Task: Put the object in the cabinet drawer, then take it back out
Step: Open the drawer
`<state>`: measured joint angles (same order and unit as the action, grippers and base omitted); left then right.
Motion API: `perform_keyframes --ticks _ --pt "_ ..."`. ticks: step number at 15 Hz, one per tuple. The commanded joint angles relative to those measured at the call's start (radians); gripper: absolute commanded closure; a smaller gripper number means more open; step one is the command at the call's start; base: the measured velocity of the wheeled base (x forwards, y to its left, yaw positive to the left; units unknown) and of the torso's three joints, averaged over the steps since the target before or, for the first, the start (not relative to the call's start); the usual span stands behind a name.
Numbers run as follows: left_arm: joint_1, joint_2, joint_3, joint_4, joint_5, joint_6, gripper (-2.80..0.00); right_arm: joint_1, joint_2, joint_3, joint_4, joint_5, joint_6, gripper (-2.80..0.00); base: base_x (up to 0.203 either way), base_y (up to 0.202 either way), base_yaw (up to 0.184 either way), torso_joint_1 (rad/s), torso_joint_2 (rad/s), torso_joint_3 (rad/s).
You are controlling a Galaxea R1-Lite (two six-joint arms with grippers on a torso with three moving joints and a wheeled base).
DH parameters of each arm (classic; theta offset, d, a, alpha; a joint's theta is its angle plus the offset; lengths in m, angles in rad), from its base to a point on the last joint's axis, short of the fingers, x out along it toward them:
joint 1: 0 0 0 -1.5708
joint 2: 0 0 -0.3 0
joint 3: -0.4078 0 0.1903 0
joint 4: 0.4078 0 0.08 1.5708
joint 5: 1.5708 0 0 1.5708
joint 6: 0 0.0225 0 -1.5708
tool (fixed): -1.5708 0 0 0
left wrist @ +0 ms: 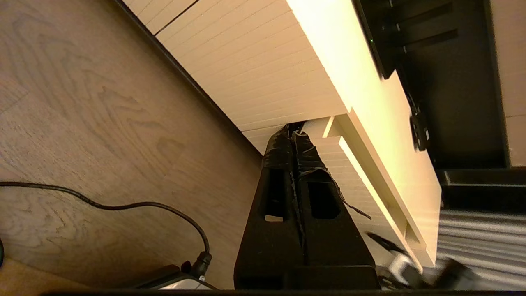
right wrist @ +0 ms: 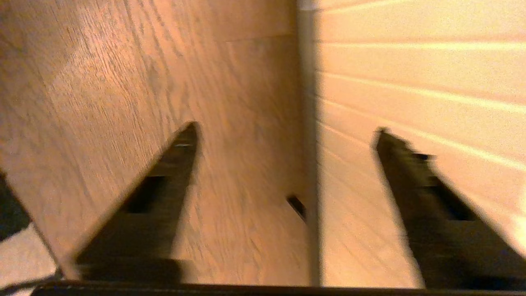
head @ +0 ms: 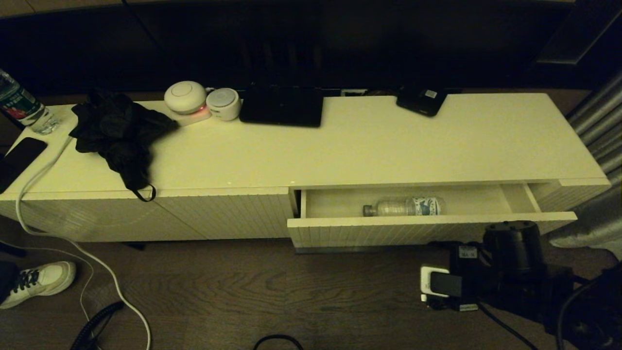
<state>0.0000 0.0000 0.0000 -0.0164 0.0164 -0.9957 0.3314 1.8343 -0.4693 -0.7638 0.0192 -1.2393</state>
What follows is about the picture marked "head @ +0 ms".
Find white sneaker with black laces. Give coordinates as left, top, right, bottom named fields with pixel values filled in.
left=0, top=261, right=77, bottom=310

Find white cylindrical speaker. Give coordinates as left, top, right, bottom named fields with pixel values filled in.
left=206, top=88, right=242, bottom=122

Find clear bottle with grey cap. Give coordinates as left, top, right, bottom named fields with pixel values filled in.
left=362, top=196, right=445, bottom=217

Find dark trouser leg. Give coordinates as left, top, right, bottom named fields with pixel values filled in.
left=0, top=260, right=20, bottom=303

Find small black device with sticker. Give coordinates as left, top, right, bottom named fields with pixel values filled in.
left=396, top=87, right=449, bottom=118

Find black floor cable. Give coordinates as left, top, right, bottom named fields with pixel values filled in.
left=253, top=334, right=304, bottom=350

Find black rectangular frame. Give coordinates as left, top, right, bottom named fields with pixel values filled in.
left=532, top=0, right=622, bottom=66

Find white low cabinet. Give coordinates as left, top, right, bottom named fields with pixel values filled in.
left=0, top=92, right=611, bottom=258

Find white power strip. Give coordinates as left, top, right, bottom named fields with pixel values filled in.
left=168, top=105, right=213, bottom=128

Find white ribbed cabinet front panel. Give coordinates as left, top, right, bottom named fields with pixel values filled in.
left=0, top=191, right=207, bottom=243
left=155, top=187, right=298, bottom=241

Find thick white cable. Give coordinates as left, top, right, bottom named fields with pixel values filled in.
left=16, top=135, right=152, bottom=350

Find white drawer with dark handle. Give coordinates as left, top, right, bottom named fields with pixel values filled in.
left=287, top=182, right=578, bottom=254

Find water bottle with red label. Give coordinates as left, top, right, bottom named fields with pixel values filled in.
left=0, top=68, right=60, bottom=135

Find thin white cable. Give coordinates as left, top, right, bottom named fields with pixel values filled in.
left=27, top=245, right=95, bottom=322

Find black rectangular set-top box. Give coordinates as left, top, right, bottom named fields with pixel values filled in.
left=239, top=84, right=324, bottom=128

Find white dome-shaped device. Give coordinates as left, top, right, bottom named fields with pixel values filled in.
left=163, top=81, right=207, bottom=115

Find grey curtain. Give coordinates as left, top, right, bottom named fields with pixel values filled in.
left=548, top=68, right=622, bottom=261

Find black smartphone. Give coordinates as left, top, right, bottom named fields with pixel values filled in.
left=0, top=138, right=49, bottom=194

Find black coiled cable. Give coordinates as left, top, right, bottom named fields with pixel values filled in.
left=70, top=300, right=126, bottom=350

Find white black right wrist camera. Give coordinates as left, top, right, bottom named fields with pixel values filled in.
left=420, top=265, right=463, bottom=299

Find large black television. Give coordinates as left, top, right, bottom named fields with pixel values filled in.
left=0, top=4, right=576, bottom=94

